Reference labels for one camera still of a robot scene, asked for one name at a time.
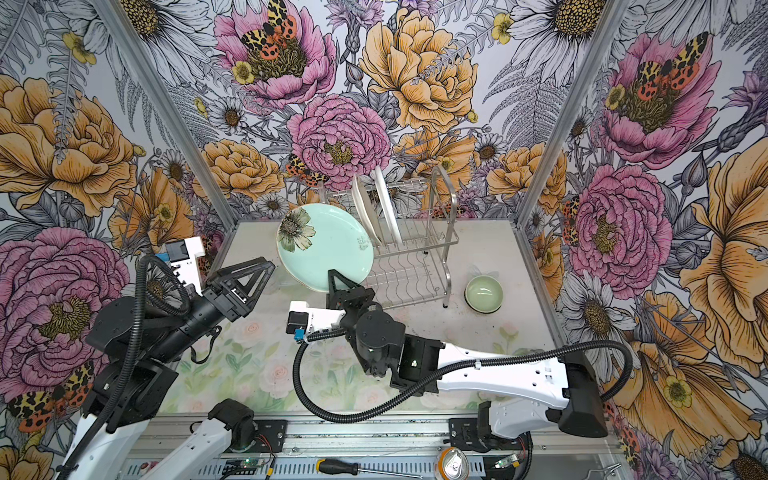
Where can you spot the steel two-tier dish rack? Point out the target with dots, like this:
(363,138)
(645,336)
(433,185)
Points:
(426,209)

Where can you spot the black yellow screwdriver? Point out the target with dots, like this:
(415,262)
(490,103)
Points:
(333,466)

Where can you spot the roll of tape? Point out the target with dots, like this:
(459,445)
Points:
(451,464)

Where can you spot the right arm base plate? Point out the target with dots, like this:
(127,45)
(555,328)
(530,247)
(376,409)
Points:
(466,435)

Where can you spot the aluminium front rail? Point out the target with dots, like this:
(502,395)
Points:
(406,434)

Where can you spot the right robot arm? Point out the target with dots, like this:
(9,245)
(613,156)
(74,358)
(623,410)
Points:
(528,392)

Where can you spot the white patterned plate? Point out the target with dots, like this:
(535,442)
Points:
(387,206)

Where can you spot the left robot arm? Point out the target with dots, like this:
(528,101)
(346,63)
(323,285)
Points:
(144,336)

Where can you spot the pale green plate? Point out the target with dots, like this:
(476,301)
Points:
(317,238)

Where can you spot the cream white plate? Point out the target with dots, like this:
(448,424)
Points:
(365,211)

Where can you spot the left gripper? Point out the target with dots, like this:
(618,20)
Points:
(245,299)

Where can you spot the light green ceramic bowl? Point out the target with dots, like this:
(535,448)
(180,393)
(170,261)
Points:
(484,294)

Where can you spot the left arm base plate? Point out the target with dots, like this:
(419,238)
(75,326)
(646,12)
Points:
(260,436)

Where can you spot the green circuit board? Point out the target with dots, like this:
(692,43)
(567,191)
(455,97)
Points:
(245,467)

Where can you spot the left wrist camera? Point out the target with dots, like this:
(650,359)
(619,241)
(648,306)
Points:
(182,256)

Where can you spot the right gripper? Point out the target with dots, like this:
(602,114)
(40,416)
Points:
(345,298)

